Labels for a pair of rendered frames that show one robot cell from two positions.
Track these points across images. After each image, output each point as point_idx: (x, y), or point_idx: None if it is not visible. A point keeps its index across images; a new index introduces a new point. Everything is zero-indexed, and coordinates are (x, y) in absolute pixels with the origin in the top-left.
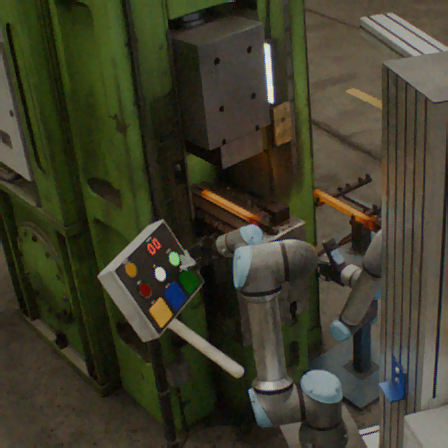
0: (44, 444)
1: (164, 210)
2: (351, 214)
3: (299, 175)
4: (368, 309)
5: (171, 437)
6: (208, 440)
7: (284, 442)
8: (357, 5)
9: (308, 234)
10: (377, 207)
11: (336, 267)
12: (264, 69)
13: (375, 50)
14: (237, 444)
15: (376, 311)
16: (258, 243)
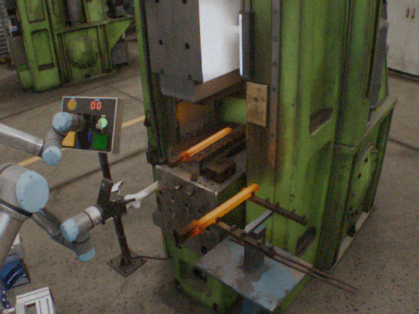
0: (156, 203)
1: (157, 105)
2: (209, 211)
3: (276, 169)
4: (70, 242)
5: (117, 232)
6: (161, 270)
7: (161, 310)
8: None
9: (279, 229)
10: (236, 232)
11: (96, 202)
12: (197, 25)
13: None
14: (158, 285)
15: (77, 252)
16: (54, 126)
